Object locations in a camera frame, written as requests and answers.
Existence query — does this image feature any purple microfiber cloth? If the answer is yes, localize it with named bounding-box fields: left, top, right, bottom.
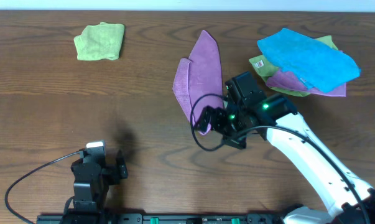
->
left=172, top=30, right=223, bottom=124

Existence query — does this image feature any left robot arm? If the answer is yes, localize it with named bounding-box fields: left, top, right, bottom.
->
left=60, top=146, right=128, bottom=224

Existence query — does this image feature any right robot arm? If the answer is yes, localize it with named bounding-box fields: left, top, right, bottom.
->
left=189, top=72, right=375, bottom=223

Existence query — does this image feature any green cloth with label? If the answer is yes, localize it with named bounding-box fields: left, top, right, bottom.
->
left=248, top=35, right=340, bottom=98

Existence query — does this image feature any blue microfiber cloth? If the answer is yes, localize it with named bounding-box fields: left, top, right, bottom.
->
left=257, top=28, right=361, bottom=93

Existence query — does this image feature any folded light green cloth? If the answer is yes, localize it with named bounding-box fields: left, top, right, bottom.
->
left=74, top=22, right=125, bottom=61

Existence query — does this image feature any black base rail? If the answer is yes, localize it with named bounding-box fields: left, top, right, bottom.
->
left=36, top=213, right=284, bottom=224

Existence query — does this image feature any right black cable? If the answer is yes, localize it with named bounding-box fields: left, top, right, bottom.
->
left=189, top=93, right=371, bottom=224

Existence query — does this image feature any black cable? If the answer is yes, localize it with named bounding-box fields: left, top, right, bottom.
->
left=4, top=150, right=82, bottom=224
left=189, top=93, right=371, bottom=224

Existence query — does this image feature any left black cable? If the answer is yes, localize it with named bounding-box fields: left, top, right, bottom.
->
left=4, top=150, right=82, bottom=224

